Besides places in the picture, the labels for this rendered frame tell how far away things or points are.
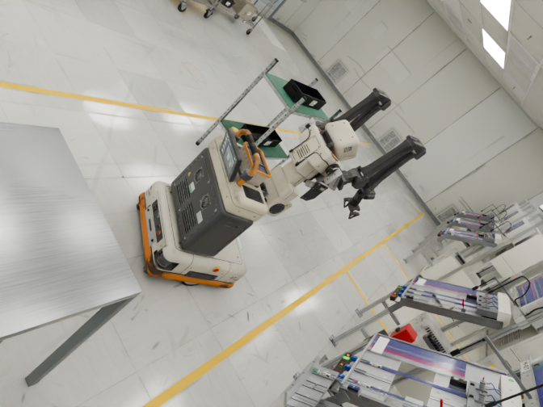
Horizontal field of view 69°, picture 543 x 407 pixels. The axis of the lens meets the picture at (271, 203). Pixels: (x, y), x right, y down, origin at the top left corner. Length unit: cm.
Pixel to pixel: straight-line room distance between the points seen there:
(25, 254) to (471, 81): 1018
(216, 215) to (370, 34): 964
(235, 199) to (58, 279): 109
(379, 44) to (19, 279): 1063
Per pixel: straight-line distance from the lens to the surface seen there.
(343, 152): 234
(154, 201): 261
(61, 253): 134
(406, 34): 1120
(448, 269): 664
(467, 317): 337
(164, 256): 238
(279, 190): 245
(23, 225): 135
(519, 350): 344
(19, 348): 209
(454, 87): 1073
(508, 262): 658
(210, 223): 223
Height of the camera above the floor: 183
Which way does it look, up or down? 26 degrees down
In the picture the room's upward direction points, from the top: 50 degrees clockwise
